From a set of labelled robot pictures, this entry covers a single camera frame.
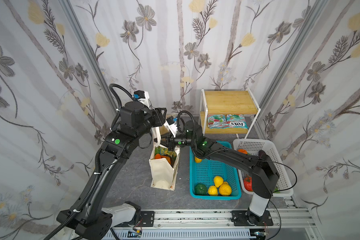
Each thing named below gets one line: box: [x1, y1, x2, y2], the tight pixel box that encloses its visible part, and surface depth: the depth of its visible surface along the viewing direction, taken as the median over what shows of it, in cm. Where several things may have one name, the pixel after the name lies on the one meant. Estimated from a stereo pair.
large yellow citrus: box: [219, 181, 232, 196], surface depth 80 cm
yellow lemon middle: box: [208, 185, 218, 196], surface depth 81 cm
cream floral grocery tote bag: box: [149, 126, 180, 191], surface depth 70 cm
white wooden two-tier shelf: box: [199, 87, 261, 139], surface depth 85 cm
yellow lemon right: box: [214, 175, 224, 188], surface depth 85 cm
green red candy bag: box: [207, 114, 229, 129], surface depth 95 cm
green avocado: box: [194, 183, 208, 196], surface depth 81 cm
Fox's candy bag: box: [226, 114, 249, 129], surface depth 95 cm
